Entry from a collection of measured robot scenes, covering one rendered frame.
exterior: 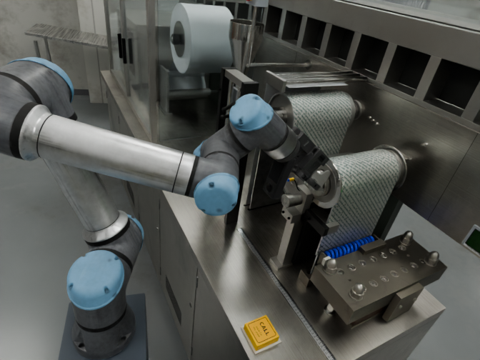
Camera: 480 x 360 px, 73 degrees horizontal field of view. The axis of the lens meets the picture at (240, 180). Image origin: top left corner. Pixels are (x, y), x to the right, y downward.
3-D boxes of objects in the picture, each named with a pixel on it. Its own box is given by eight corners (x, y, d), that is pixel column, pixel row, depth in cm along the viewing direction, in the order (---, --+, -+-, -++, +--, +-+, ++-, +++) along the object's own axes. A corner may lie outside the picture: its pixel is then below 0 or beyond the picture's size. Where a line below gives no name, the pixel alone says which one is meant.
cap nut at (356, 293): (346, 292, 88) (351, 281, 85) (355, 288, 89) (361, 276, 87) (355, 303, 85) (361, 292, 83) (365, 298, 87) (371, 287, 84)
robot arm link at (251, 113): (221, 108, 67) (253, 82, 64) (251, 136, 74) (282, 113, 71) (228, 134, 62) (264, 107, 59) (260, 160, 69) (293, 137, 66)
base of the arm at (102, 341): (68, 365, 76) (60, 341, 71) (77, 308, 88) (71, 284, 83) (136, 353, 80) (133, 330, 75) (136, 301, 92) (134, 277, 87)
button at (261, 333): (243, 328, 89) (244, 323, 88) (264, 319, 93) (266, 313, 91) (256, 351, 84) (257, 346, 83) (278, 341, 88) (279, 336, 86)
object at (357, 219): (315, 254, 99) (331, 206, 89) (369, 236, 110) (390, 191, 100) (316, 255, 99) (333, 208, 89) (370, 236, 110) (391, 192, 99)
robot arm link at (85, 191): (95, 288, 84) (-48, 80, 55) (114, 246, 97) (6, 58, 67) (138, 281, 83) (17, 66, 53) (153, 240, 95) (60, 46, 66)
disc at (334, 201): (299, 188, 100) (311, 146, 92) (301, 188, 100) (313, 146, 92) (331, 218, 90) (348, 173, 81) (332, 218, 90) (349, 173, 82)
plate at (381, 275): (309, 279, 98) (314, 265, 94) (398, 245, 115) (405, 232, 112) (346, 325, 86) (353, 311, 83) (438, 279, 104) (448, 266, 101)
